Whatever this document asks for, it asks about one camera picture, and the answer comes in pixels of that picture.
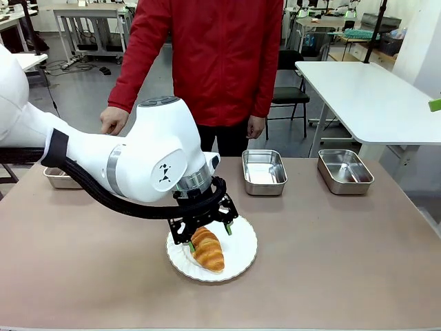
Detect steel rectangular container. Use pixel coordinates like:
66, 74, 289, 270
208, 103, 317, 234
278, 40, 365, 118
316, 148, 376, 196
43, 166, 85, 190
241, 148, 289, 197

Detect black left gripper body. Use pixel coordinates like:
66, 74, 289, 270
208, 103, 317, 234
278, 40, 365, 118
172, 185, 227, 229

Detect black pole on large table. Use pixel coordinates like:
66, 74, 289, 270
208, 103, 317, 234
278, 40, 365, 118
363, 0, 387, 65

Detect person's red sleeved left forearm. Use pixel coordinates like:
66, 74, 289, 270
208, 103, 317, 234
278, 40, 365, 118
249, 65, 278, 119

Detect black storage crate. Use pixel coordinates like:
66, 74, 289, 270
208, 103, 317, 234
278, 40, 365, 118
378, 32, 402, 57

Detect white scalloped plate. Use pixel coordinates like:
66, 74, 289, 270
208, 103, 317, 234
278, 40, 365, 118
166, 214, 258, 283

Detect person's black trousers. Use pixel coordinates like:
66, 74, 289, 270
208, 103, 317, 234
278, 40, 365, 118
197, 119, 252, 158

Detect person's right hand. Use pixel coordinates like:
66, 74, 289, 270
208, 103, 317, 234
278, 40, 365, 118
99, 106, 131, 136

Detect thin black hanging cable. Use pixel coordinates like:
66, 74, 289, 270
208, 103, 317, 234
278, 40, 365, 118
41, 64, 60, 117

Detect black folding chair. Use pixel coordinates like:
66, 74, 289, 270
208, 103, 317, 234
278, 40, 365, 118
265, 50, 311, 141

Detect person's left hand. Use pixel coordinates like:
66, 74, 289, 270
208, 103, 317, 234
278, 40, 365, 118
246, 114, 267, 140

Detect person's red sleeved right forearm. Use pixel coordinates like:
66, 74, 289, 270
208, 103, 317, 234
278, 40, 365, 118
107, 44, 163, 116

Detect dark metal stand leg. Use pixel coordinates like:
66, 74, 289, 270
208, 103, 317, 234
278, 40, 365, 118
0, 163, 19, 201

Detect grey metal workbench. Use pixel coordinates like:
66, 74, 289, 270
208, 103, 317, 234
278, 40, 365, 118
52, 2, 135, 72

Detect golden brown croissant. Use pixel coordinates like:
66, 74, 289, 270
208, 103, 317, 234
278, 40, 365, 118
190, 226, 226, 274

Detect teal plastic rack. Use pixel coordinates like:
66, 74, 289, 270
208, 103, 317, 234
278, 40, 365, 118
342, 28, 376, 41

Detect person's red jacket torso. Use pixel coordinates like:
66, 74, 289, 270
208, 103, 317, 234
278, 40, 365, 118
107, 0, 285, 128

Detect large white table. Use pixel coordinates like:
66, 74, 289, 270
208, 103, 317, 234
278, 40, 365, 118
294, 60, 441, 159

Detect black pole on small table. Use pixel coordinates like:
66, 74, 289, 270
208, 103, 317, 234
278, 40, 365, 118
20, 0, 50, 58

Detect small white table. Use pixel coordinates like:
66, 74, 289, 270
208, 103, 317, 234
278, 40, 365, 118
13, 52, 49, 73

